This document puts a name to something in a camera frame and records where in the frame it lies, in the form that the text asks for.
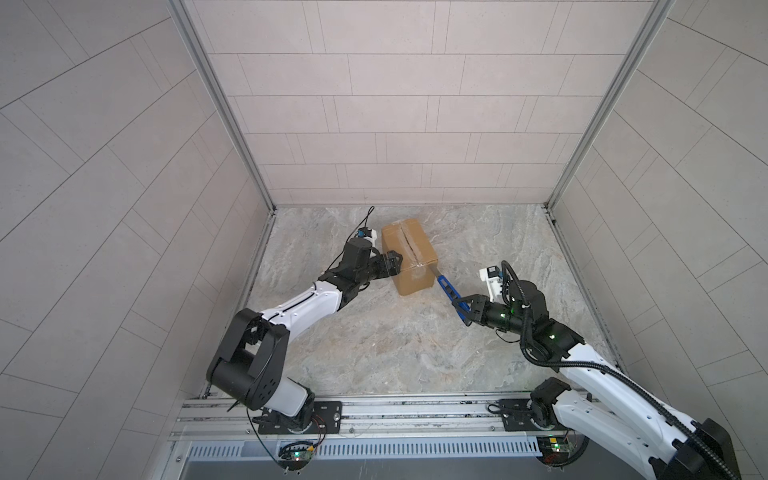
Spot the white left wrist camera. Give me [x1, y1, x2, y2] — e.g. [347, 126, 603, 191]
[356, 226, 378, 244]

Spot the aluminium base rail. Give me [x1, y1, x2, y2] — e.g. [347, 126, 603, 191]
[170, 389, 670, 442]

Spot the thin black left camera cable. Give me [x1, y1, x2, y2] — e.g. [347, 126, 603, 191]
[323, 205, 376, 277]

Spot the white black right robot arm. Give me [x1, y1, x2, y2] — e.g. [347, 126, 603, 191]
[451, 281, 741, 479]

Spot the brown cardboard express box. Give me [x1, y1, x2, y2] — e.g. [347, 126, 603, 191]
[381, 219, 438, 296]

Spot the aluminium left corner post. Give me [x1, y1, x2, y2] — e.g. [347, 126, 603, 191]
[168, 0, 276, 216]

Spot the aluminium right corner post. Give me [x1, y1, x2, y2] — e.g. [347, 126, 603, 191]
[545, 0, 675, 216]

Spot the right green circuit board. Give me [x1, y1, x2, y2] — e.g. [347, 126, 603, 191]
[536, 436, 572, 465]

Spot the aluminium corner post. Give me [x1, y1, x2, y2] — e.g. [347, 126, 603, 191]
[545, 0, 675, 216]
[168, 0, 276, 216]

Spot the blue utility knife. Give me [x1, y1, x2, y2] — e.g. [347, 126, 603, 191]
[429, 264, 471, 326]

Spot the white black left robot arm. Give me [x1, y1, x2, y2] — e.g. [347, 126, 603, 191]
[206, 229, 403, 431]

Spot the left green circuit board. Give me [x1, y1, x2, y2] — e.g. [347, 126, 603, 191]
[279, 441, 317, 464]

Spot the white slotted vent strip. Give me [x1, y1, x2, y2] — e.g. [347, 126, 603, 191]
[187, 436, 542, 461]

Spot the green circuit board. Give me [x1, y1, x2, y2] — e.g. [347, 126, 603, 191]
[279, 441, 317, 464]
[536, 436, 572, 465]

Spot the black corrugated cable conduit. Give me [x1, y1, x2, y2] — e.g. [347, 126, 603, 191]
[500, 260, 739, 480]

